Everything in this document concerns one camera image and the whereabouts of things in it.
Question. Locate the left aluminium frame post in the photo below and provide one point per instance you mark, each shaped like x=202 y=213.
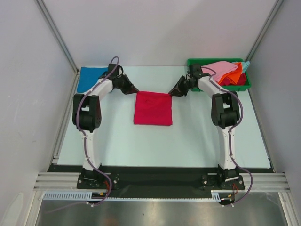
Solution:
x=56 y=33

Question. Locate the magenta t shirt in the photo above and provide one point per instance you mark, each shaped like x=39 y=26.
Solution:
x=153 y=108

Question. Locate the aluminium frame post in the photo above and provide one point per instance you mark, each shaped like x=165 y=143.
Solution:
x=273 y=13
x=56 y=33

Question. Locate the orange t shirt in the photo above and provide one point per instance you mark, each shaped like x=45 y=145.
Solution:
x=234 y=74

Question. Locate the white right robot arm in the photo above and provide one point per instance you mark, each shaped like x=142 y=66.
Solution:
x=226 y=115

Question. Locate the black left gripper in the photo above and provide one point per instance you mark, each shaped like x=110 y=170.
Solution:
x=130 y=88

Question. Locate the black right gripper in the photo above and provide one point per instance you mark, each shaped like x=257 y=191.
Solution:
x=182 y=84

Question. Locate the green plastic bin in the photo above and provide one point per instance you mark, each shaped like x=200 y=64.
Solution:
x=206 y=61

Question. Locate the light blue t shirt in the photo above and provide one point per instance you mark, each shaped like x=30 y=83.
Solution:
x=244 y=64

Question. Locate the folded blue t shirt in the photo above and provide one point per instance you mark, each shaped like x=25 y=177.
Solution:
x=88 y=77

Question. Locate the dark red t shirt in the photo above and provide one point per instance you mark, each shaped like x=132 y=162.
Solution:
x=229 y=82

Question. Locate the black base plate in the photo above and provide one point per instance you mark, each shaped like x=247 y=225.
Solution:
x=164 y=182

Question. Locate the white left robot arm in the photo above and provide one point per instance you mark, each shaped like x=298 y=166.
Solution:
x=87 y=117

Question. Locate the aluminium front rail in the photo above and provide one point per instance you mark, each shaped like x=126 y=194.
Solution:
x=67 y=181

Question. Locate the right aluminium frame post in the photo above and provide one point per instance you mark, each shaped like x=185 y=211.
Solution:
x=273 y=13

